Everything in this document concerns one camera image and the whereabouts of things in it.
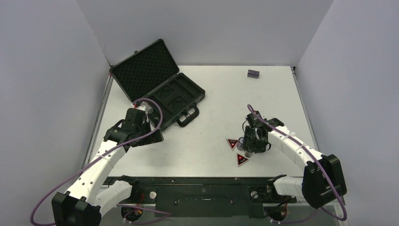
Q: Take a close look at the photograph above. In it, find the poker chip stack front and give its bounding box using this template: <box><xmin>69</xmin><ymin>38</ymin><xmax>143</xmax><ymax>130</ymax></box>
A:
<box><xmin>244</xmin><ymin>151</ymin><xmax>254</xmax><ymax>158</ymax></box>

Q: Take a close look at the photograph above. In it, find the poker chip stack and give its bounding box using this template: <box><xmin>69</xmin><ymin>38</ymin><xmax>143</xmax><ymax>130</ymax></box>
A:
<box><xmin>236</xmin><ymin>137</ymin><xmax>244</xmax><ymax>151</ymax></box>
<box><xmin>244</xmin><ymin>151</ymin><xmax>254</xmax><ymax>158</ymax></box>
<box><xmin>144</xmin><ymin>105</ymin><xmax>153</xmax><ymax>114</ymax></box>

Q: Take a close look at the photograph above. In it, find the poker chip stack back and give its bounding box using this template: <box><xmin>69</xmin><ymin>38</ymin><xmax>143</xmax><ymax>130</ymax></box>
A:
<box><xmin>144</xmin><ymin>105</ymin><xmax>153</xmax><ymax>114</ymax></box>

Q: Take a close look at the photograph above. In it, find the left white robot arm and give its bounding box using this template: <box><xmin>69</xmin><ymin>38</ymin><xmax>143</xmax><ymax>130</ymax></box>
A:
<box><xmin>51</xmin><ymin>106</ymin><xmax>163</xmax><ymax>226</ymax></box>

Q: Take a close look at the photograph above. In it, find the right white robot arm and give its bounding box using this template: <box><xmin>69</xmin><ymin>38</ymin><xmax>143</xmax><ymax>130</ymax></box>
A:
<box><xmin>243</xmin><ymin>112</ymin><xmax>347</xmax><ymax>209</ymax></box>

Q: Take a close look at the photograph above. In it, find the poker chip stack left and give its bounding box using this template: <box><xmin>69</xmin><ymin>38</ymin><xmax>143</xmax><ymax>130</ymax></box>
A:
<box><xmin>236</xmin><ymin>137</ymin><xmax>244</xmax><ymax>151</ymax></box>

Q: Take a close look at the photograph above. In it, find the red triangular button upper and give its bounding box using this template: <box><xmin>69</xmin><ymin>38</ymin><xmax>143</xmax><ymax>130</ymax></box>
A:
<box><xmin>226</xmin><ymin>138</ymin><xmax>239</xmax><ymax>151</ymax></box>

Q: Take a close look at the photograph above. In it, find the red triangular button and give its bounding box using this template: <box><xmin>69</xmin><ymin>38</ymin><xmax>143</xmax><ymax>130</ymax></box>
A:
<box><xmin>237</xmin><ymin>153</ymin><xmax>249</xmax><ymax>167</ymax></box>
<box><xmin>226</xmin><ymin>138</ymin><xmax>239</xmax><ymax>151</ymax></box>

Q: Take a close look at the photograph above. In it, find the red triangular button lower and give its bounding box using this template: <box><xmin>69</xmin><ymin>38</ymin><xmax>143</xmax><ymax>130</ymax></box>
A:
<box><xmin>237</xmin><ymin>153</ymin><xmax>249</xmax><ymax>167</ymax></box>

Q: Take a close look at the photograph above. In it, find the black foam-lined carrying case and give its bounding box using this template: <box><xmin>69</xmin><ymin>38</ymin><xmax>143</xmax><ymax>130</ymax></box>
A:
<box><xmin>110</xmin><ymin>39</ymin><xmax>206</xmax><ymax>130</ymax></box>

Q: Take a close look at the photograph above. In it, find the purple playing card box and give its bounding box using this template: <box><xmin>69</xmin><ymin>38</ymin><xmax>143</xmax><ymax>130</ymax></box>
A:
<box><xmin>247</xmin><ymin>69</ymin><xmax>260</xmax><ymax>78</ymax></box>

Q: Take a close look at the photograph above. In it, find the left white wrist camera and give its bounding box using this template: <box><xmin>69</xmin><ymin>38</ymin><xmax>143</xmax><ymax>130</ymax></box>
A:
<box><xmin>135</xmin><ymin>105</ymin><xmax>145</xmax><ymax>112</ymax></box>

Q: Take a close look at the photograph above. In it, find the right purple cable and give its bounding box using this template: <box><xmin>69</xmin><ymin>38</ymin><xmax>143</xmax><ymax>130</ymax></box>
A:
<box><xmin>247</xmin><ymin>104</ymin><xmax>348</xmax><ymax>222</ymax></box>

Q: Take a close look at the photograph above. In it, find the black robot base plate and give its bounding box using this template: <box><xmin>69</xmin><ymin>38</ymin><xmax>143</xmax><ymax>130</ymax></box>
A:
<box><xmin>103</xmin><ymin>176</ymin><xmax>297</xmax><ymax>218</ymax></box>

